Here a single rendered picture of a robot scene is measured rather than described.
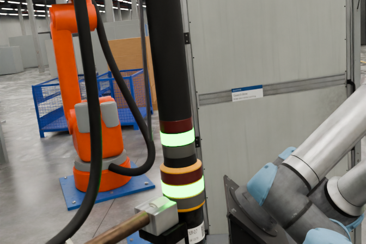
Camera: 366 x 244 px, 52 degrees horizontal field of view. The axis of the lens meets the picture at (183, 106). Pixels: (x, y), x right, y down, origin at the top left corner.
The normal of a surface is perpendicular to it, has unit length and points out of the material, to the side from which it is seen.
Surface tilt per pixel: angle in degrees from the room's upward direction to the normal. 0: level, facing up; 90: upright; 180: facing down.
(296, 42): 89
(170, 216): 90
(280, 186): 54
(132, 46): 90
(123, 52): 90
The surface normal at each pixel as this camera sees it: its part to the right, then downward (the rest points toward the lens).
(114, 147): 0.39, 0.15
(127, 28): -0.08, 0.21
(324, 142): -0.23, -0.50
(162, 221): 0.73, 0.07
